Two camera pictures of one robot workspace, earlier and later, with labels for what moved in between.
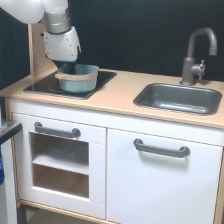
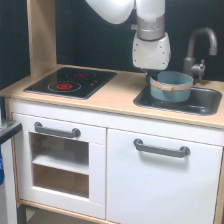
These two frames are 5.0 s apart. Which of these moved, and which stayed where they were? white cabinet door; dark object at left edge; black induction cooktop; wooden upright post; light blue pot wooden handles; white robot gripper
Moved: light blue pot wooden handles; white robot gripper
Stayed: white cabinet door; dark object at left edge; wooden upright post; black induction cooktop
